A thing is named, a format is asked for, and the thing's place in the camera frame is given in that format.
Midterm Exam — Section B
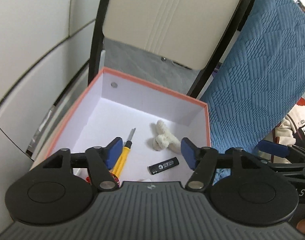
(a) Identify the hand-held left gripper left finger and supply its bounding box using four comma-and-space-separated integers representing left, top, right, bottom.
42, 137, 123, 191

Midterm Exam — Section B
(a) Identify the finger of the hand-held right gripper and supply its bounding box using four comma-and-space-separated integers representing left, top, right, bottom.
258, 140, 305, 159

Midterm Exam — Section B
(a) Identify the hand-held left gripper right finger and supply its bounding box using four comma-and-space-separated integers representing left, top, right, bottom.
181, 137, 261, 190

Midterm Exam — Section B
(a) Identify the yellow screwdriver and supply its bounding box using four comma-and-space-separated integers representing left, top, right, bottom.
110, 127, 137, 181

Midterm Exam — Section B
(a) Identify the black lighter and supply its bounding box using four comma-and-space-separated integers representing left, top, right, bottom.
148, 157, 180, 176

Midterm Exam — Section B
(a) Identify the white plush toy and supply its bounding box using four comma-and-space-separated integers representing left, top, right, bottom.
149, 120, 181, 153

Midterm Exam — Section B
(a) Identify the white box with orange rim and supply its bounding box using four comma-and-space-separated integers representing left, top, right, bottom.
30, 67, 212, 183

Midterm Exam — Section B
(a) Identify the cream printed garment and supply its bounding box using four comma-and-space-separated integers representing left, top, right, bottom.
269, 104, 305, 161

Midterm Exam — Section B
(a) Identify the blue textured towel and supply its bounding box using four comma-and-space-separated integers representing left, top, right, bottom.
199, 0, 305, 188

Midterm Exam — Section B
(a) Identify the cream chair with black frame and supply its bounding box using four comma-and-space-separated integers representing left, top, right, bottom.
88, 0, 265, 98

